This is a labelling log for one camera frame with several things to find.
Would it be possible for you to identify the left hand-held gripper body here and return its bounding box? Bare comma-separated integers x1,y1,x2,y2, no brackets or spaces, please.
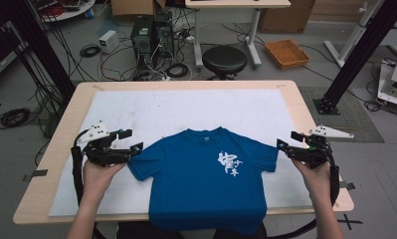
76,119,135,167

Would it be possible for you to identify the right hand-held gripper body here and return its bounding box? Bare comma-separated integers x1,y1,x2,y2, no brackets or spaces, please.
285,124,355,169

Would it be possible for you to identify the blue t-shirt with white print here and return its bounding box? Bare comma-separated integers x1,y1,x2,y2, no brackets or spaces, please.
127,126,280,236

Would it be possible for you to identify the person's left hand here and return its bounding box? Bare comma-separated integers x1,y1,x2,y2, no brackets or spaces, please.
82,158,127,202

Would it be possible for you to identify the person's right hand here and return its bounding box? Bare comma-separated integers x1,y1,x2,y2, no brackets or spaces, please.
292,158,331,202

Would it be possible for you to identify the grey floor mat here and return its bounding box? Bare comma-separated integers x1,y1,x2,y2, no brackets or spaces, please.
298,86,385,144

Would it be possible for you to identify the white table mat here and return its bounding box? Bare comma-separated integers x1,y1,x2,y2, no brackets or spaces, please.
49,88,313,217

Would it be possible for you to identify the orange plastic tray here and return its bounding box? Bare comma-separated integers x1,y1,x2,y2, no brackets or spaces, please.
263,39,311,71

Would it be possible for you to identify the white power supply box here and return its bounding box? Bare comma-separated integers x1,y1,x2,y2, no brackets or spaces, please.
98,29,120,55

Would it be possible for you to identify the black computer tower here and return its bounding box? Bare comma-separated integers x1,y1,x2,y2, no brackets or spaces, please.
130,14,154,74
152,10,176,62

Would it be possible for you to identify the black round stool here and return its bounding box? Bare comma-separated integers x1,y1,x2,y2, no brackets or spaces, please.
201,45,249,81

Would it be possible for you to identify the white device on board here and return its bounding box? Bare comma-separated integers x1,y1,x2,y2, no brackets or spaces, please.
377,59,397,110

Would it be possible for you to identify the black metal stand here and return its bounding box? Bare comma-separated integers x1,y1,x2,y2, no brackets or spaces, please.
312,0,397,116
5,0,77,103

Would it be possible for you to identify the white metal stand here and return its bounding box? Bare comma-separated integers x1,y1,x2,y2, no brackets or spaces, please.
323,0,384,69

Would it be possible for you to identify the cardboard box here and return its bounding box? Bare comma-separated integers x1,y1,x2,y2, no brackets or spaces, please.
258,0,317,35
110,0,167,18

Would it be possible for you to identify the round white table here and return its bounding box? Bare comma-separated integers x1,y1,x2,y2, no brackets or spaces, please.
36,0,97,23

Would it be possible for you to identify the white desk with legs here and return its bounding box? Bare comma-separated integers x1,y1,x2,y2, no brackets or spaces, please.
184,0,292,70

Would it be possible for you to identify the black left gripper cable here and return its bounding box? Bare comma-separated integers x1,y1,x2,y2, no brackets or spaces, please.
70,128,90,207

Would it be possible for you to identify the coiled black cable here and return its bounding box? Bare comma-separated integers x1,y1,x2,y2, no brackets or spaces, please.
165,62,190,80
79,44,101,59
0,107,32,130

